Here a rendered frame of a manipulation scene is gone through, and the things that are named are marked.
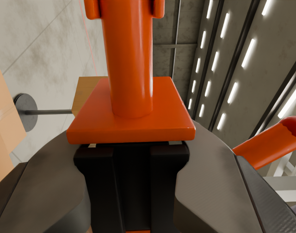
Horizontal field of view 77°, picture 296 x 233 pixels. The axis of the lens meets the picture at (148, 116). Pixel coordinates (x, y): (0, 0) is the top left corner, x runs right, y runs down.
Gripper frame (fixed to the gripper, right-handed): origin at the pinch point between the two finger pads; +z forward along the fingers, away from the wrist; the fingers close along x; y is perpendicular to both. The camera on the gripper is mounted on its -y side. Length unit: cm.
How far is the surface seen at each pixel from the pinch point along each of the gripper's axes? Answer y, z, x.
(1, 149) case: 17.6, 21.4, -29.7
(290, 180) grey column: 128, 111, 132
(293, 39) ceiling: 54, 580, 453
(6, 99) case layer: 29, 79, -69
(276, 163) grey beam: 180, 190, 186
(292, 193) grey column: 132, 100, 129
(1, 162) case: 20.1, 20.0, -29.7
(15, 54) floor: 22, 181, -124
